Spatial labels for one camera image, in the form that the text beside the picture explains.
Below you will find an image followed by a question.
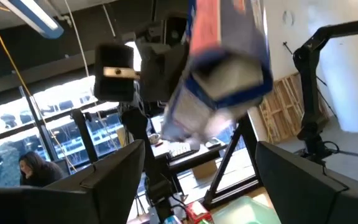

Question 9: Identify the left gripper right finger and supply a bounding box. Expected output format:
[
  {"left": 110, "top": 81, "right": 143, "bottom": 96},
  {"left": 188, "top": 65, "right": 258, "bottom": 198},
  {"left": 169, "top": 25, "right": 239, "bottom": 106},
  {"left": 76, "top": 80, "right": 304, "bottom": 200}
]
[{"left": 255, "top": 141, "right": 358, "bottom": 224}]

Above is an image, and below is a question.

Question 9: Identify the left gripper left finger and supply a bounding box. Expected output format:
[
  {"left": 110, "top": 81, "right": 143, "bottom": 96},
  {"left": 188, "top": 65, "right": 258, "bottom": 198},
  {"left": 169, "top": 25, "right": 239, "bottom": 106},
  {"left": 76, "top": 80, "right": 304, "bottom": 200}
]
[{"left": 55, "top": 139, "right": 146, "bottom": 224}]

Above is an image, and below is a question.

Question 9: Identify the small blue cereal box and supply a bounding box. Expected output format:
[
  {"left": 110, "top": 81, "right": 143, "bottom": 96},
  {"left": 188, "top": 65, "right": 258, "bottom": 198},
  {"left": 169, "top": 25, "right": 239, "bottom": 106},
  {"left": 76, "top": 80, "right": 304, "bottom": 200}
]
[{"left": 162, "top": 214, "right": 183, "bottom": 224}]

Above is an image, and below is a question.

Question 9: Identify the green plastic bin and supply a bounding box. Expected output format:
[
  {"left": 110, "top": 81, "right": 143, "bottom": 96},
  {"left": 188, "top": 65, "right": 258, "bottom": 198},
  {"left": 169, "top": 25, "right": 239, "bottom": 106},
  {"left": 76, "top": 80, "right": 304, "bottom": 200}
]
[{"left": 211, "top": 195, "right": 282, "bottom": 224}]

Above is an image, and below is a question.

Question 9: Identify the person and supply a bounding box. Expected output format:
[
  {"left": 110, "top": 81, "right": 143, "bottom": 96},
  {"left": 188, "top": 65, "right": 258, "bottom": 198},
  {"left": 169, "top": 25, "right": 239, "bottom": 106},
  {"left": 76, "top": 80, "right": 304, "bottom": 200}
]
[{"left": 17, "top": 151, "right": 65, "bottom": 188}]

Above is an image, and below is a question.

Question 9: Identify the white keyboard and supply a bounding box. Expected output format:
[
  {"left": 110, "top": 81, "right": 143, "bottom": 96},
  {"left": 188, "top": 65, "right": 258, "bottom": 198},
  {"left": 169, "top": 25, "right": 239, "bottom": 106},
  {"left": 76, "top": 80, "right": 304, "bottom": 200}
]
[{"left": 167, "top": 141, "right": 196, "bottom": 158}]

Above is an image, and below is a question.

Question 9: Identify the wooden pallet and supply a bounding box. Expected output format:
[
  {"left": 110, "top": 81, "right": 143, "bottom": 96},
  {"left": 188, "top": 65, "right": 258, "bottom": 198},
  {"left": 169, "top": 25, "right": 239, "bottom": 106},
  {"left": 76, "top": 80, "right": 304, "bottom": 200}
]
[{"left": 258, "top": 72, "right": 331, "bottom": 144}]

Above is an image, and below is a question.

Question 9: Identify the dark desk with black legs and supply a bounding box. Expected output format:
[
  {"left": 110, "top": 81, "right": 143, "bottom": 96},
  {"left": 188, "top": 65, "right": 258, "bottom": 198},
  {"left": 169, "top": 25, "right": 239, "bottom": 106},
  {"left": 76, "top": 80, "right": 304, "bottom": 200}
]
[{"left": 149, "top": 114, "right": 262, "bottom": 210}]

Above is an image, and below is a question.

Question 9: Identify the cardboard box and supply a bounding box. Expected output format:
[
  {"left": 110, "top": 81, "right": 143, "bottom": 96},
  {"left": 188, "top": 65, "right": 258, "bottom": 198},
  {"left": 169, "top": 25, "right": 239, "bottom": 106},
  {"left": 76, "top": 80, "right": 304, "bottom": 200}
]
[{"left": 192, "top": 159, "right": 219, "bottom": 181}]

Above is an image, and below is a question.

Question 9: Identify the blue white ceiling lamp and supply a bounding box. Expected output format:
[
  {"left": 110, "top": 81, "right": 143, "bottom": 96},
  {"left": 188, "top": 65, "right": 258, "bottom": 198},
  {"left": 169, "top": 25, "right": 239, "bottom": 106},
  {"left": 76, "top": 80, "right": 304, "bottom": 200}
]
[{"left": 0, "top": 0, "right": 65, "bottom": 40}]

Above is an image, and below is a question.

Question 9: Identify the yellow hanging cord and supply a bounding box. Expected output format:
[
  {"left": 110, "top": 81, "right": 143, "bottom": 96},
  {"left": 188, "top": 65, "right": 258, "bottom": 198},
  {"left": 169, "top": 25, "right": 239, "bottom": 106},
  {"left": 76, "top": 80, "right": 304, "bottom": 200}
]
[{"left": 0, "top": 0, "right": 78, "bottom": 172}]

